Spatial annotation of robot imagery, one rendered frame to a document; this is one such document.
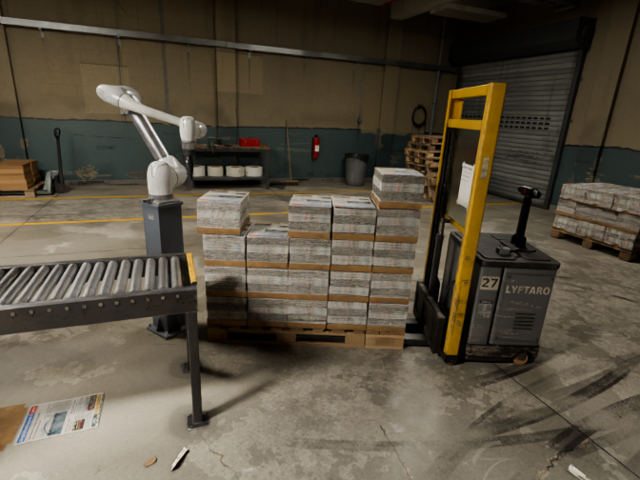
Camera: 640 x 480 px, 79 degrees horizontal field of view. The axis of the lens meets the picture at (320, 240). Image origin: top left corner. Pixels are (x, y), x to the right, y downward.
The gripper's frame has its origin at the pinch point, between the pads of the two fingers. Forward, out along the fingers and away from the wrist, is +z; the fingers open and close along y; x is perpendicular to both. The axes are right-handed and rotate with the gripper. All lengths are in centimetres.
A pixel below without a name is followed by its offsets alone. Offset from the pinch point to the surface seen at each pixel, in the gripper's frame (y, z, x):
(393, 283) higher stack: -20, 63, -144
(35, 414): -96, 116, 60
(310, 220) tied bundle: -19, 20, -84
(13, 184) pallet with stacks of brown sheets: 403, 94, 427
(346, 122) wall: 733, -32, -163
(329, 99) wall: 717, -82, -117
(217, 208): -19.3, 14.8, -22.7
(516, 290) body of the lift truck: -36, 58, -223
